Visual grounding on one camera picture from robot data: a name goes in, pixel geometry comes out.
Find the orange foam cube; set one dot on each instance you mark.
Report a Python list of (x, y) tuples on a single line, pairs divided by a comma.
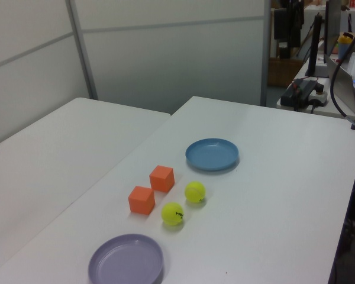
[(161, 180), (140, 202)]

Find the yellow-green tennis ball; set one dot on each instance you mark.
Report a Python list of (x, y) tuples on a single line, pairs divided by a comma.
[(170, 213), (194, 191)]

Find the blue plastic plate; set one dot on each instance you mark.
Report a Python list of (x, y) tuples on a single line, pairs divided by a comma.
[(213, 155)]

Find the brown cardboard box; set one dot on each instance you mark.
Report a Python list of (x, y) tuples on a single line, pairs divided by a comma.
[(284, 74)]

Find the black electronics box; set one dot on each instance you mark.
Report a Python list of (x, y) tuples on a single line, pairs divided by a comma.
[(296, 94)]

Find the purple plastic plate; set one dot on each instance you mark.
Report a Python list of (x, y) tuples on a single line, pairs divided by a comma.
[(124, 263)]

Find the emergency stop button box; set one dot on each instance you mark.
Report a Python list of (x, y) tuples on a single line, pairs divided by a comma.
[(319, 96)]

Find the white office desk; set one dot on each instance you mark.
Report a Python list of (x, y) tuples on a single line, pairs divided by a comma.
[(325, 112)]

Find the black computer monitor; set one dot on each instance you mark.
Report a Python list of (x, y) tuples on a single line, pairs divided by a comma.
[(316, 44)]

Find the grey laptop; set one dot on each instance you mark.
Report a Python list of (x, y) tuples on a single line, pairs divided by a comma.
[(346, 88)]

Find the blue plastic cup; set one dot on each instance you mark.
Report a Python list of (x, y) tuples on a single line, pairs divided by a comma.
[(343, 51)]

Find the yellow toy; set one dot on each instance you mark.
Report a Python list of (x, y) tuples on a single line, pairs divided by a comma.
[(346, 38)]

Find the grey partition post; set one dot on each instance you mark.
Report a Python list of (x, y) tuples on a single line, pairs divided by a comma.
[(267, 53), (83, 53)]

